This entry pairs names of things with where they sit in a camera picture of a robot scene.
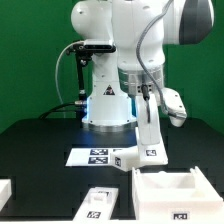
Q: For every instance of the white sheet with markers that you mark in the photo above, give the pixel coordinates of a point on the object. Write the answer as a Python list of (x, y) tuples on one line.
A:
[(90, 157)]

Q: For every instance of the black camera on stand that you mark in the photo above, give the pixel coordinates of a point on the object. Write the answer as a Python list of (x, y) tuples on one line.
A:
[(84, 50)]

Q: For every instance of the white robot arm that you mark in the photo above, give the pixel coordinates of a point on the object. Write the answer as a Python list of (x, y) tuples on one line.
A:
[(124, 39)]

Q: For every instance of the white cabinet door panel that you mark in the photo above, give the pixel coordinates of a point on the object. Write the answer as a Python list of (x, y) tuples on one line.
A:
[(98, 204), (151, 155)]

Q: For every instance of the white cabinet door panel front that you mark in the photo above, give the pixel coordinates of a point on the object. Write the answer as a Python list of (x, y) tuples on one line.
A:
[(98, 204)]

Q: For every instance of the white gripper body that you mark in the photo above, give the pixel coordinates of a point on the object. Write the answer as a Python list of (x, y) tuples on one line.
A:
[(148, 121)]

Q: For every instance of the white cabinet body box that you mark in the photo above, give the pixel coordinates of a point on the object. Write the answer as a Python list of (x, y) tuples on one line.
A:
[(176, 198)]

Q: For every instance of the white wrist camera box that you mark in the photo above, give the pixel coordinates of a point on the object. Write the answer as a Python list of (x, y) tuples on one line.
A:
[(173, 106)]

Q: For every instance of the white cabinet top block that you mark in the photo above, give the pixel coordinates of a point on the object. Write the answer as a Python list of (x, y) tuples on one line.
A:
[(125, 159)]

